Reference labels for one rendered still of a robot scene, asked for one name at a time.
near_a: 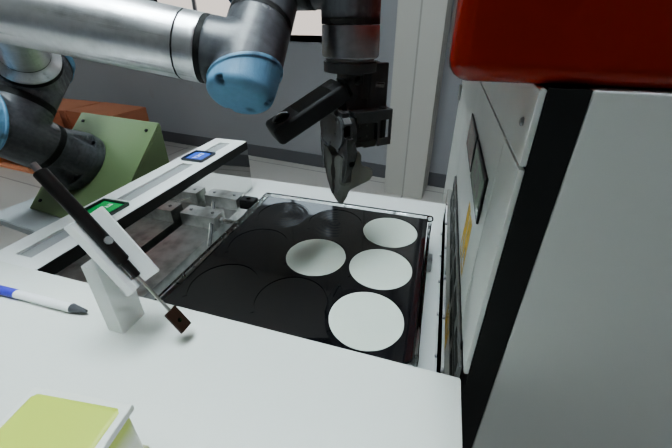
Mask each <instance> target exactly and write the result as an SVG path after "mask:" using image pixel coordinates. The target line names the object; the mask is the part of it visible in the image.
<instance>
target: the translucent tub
mask: <svg viewBox="0 0 672 448"><path fill-rule="evenodd" d="M133 410H134V406H133V405H132V404H128V403H123V402H117V401H112V400H106V399H101V398H95V397H90V396H84V395H79V394H73V393H68V392H62V391H57V390H51V389H46V388H41V387H35V388H33V389H32V390H31V391H30V392H29V393H28V394H27V395H26V396H25V397H24V398H23V399H22V400H21V401H20V402H19V403H18V404H17V405H16V406H15V407H14V408H13V409H12V410H11V411H10V412H9V413H8V414H7V415H6V416H5V418H4V419H3V420H2V421H1V422H0V448H149V446H147V445H142V443H141V441H140V438H139V436H138V434H137V432H136V430H135V428H134V426H133V424H132V422H131V420H130V418H129V417H130V415H131V414H132V412H133Z"/></svg>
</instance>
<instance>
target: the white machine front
mask: <svg viewBox="0 0 672 448"><path fill-rule="evenodd" d="M592 93H593V90H592V89H590V88H588V87H586V86H569V85H546V84H524V83H502V82H480V81H465V80H462V84H460V86H459V93H458V101H459V103H458V109H457V115H456V121H455V128H454V134H453V140H452V146H451V152H450V158H449V164H448V170H447V187H446V196H447V190H448V189H450V190H453V183H454V177H455V176H456V186H457V218H458V250H459V282H460V314H461V343H460V349H461V350H462V370H461V407H462V445H463V448H472V446H473V443H474V440H475V437H476V434H477V431H478V428H479V425H480V422H481V419H482V416H483V413H484V410H485V407H486V404H487V401H488V399H489V396H490V393H491V390H492V387H493V384H494V381H495V378H496V375H497V372H498V369H499V366H500V363H501V360H502V357H503V354H504V352H505V349H506V346H507V343H508V340H509V337H510V334H511V331H512V328H513V325H514V322H515V319H516V316H517V313H518V310H519V307H520V304H521V302H522V299H523V296H524V293H525V290H526V287H527V284H528V281H529V278H530V275H531V272H532V269H533V266H534V263H535V260H536V257H537V254H538V252H539V249H540V246H541V243H542V240H543V237H544V234H545V231H546V228H547V225H548V222H549V219H550V216H551V213H552V210H553V207H554V205H555V202H556V199H557V196H558V193H559V190H560V187H561V184H562V181H563V178H564V175H565V172H566V169H567V166H568V163H569V160H570V157H571V155H572V152H573V149H574V146H575V143H576V140H577V137H578V134H579V131H580V128H581V125H582V122H583V119H584V116H585V113H586V110H587V108H588V105H589V102H590V99H591V96H592ZM471 118H472V123H473V128H474V133H475V138H476V139H475V144H474V150H473V155H472V160H471V165H470V166H469V158H468V149H467V137H468V131H469V126H470V121H471ZM476 145H477V148H478V153H479V158H480V163H481V168H482V173H483V178H484V185H483V189H482V194H481V198H480V203H479V207H478V212H477V216H476V215H475V207H474V199H473V190H472V182H471V170H472V165H473V160H474V155H475V150H476ZM469 202H470V210H471V213H470V215H471V219H472V228H471V233H470V238H469V243H468V247H467V252H466V257H465V261H464V266H463V271H462V275H461V260H460V245H461V240H462V235H463V230H464V225H465V221H466V216H467V211H468V206H469Z"/></svg>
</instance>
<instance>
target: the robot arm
mask: <svg viewBox="0 0 672 448"><path fill-rule="evenodd" d="M229 2H230V3H231V4H230V7H229V10H228V13H227V16H226V17H223V16H219V15H214V14H210V13H205V12H201V11H196V10H191V9H187V8H182V7H178V6H173V5H168V4H164V3H159V2H155V1H150V0H0V157H1V158H4V159H6V160H9V161H12V162H14V163H17V164H20V165H22V166H25V167H28V168H30V167H29V164H30V163H32V162H37V163H38V164H39V165H40V167H41V168H48V169H49V170H50V171H51V173H52V174H53V175H54V176H55V177H56V178H57V179H58V180H59V181H60V182H61V183H62V184H63V185H64V187H65V188H66V189H67V190H77V189H80V188H82V187H84V186H85V185H87V184H88V183H89V182H91V181H92V180H93V179H94V178H95V176H96V175H97V174H98V172H99V171H100V169H101V167H102V165H103V163H104V160H105V154H106V149H105V145H104V143H103V141H102V140H101V139H100V138H98V137H96V136H94V135H92V134H90V133H87V132H82V131H77V130H72V129H68V128H64V127H62V126H60V125H58V124H56V123H54V122H53V119H54V117H55V115H56V113H57V110H58V108H59V106H60V104H61V101H62V99H63V97H64V95H65V93H66V90H67V88H68V86H69V84H70V83H71V82H72V80H73V78H74V72H75V69H76V65H75V62H74V59H73V58H72V57H74V58H79V59H84V60H89V61H94V62H99V63H104V64H109V65H114V66H119V67H124V68H129V69H134V70H139V71H144V72H149V73H154V74H159V75H164V76H169V77H174V78H179V79H184V80H189V81H193V82H198V83H205V84H206V89H207V92H208V94H209V95H210V97H211V98H212V99H213V100H214V101H215V102H216V103H218V104H219V105H221V106H222V107H224V108H230V109H232V110H233V111H234V112H237V113H241V114H259V113H262V112H264V111H266V110H268V109H269V108H270V107H271V106H272V104H273V102H274V99H275V97H276V93H277V90H278V87H279V83H280V82H281V80H282V77H283V66H284V62H285V58H286V53H287V49H288V45H289V41H290V36H291V33H292V29H293V25H294V20H295V16H296V12H297V11H316V10H321V18H322V19H321V24H323V25H322V56H323V57H324V58H325V59H326V60H324V72H327V73H333V74H337V78H336V80H337V81H335V80H333V79H329V80H328V81H326V82H325V83H323V84H322V85H320V86H319V87H317V88H316V89H314V90H313V91H311V92H310V93H308V94H307V95H305V96H304V97H302V98H301V99H299V100H298V101H296V102H295V103H293V104H292V105H290V106H289V107H287V108H286V109H284V110H282V111H281V112H279V113H278V114H276V115H275V116H273V117H272V118H270V119H269V120H267V121H266V127H267V128H268V130H269V131H270V133H271V134H272V135H273V137H274V138H275V139H276V140H277V141H278V142H279V143H280V144H286V143H287V142H289V141H290V140H292V139H293V138H295V137H296V136H298V135H299V134H301V133H302V132H304V131H305V130H307V129H308V128H310V127H311V126H313V125H314V124H316V123H317V122H318V121H320V128H321V150H322V156H323V162H324V168H326V175H327V179H328V182H329V186H330V189H331V192H332V194H333V195H334V197H335V199H336V200H337V201H338V202H339V203H343V202H344V201H345V200H346V198H347V195H348V192H349V191H350V190H351V189H353V188H355V187H357V186H359V185H361V184H363V183H365V182H367V181H369V180H370V179H371V177H372V169H371V168H369V167H366V166H363V165H362V164H361V154H360V152H359V151H357V149H356V148H358V147H363V148H367V147H373V146H382V145H387V144H390V140H391V127H392V114H393V109H392V108H389V107H387V106H386V101H387V86H388V72H389V63H388V62H380V61H378V60H374V59H376V58H377V57H378V56H379V44H380V25H378V24H380V17H381V0H229ZM387 119H389V124H388V137H385V131H386V120H387ZM30 169H31V168H30Z"/></svg>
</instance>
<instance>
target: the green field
mask: <svg viewBox="0 0 672 448"><path fill-rule="evenodd" d="M471 182H472V190H473V199H474V207H475V215H476V216H477V212H478V207H479V203H480V198H481V194H482V189H483V185H484V178H483V173H482V168H481V163H480V158H479V153H478V148H477V145H476V150H475V155H474V160H473V165H472V170H471Z"/></svg>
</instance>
